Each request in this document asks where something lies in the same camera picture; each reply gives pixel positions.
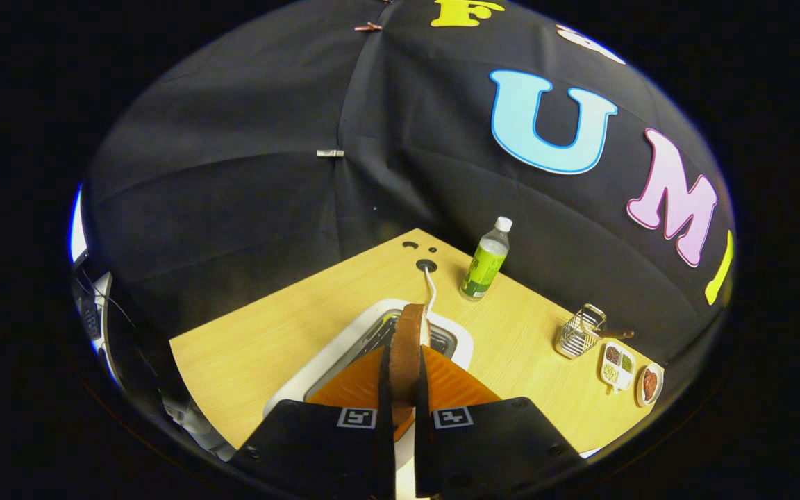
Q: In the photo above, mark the white toaster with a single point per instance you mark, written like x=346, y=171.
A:
x=334, y=357

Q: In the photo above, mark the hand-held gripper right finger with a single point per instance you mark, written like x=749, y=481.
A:
x=494, y=448

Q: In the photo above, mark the round white plate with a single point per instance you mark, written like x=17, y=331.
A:
x=659, y=382

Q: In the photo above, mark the white divided dish with beans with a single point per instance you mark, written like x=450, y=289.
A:
x=619, y=368

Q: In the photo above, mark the green label drink bottle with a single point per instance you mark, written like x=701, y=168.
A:
x=485, y=267

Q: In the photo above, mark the silver clip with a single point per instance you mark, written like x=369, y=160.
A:
x=330, y=153

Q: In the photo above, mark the plain bread slice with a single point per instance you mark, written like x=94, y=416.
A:
x=408, y=347

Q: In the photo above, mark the black backdrop cloth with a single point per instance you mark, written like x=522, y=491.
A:
x=268, y=173

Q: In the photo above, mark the brown steak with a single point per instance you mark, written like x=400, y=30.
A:
x=649, y=384

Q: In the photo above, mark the red clip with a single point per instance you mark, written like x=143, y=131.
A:
x=368, y=27

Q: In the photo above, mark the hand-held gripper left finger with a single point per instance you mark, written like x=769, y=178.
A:
x=317, y=448

